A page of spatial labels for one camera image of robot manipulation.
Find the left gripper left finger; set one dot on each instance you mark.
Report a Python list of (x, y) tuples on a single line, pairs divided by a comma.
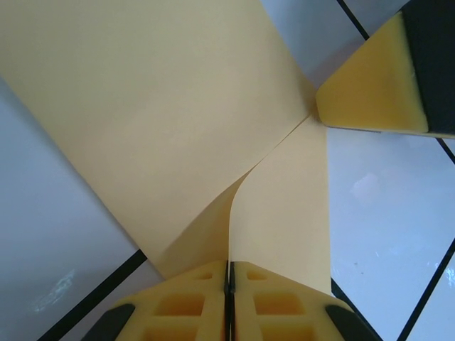
[(177, 312)]

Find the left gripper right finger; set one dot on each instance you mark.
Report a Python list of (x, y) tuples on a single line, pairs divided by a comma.
[(281, 312)]

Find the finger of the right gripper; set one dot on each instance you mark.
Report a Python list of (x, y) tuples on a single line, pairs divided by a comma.
[(377, 89)]

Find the yellow paper sheet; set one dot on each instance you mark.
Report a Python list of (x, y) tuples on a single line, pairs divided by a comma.
[(160, 106)]

